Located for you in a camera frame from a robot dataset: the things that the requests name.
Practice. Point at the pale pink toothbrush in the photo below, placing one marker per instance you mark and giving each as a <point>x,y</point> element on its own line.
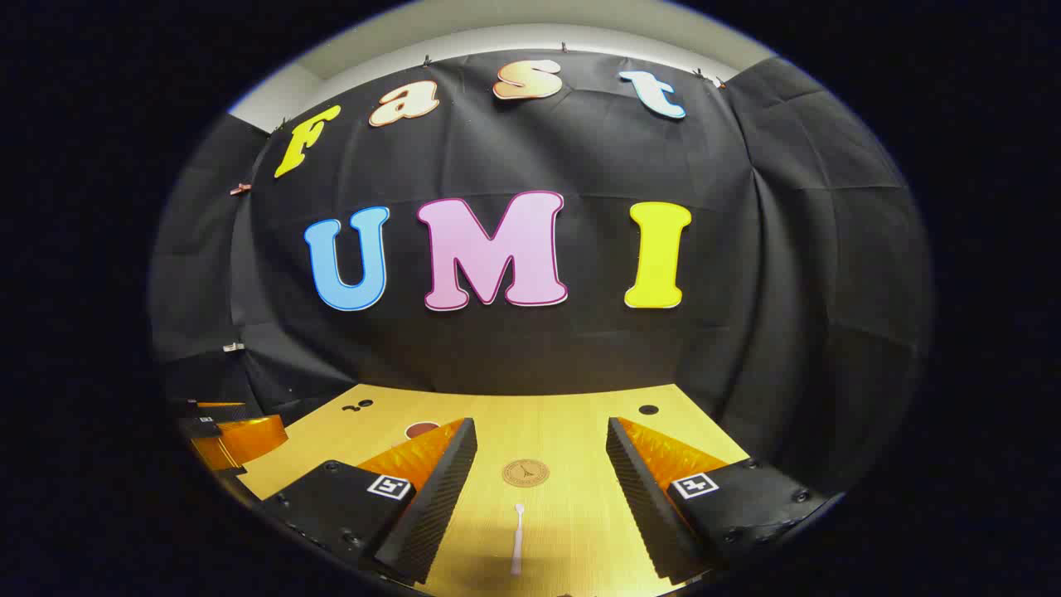
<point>517,539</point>

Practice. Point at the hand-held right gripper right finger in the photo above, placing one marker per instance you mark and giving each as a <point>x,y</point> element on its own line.
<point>642,497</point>

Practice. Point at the yellow wooden desktop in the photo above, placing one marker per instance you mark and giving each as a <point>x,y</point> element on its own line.
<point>564,431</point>

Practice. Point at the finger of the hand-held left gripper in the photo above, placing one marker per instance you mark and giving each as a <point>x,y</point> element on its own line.
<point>228,410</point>
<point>249,439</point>

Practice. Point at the round brown coaster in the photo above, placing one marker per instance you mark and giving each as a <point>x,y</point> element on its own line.
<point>525,473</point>

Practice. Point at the black backdrop cloth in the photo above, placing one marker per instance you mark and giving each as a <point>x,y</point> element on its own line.
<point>580,348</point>

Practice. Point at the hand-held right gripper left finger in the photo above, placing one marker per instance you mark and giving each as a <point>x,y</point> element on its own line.
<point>431,506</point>

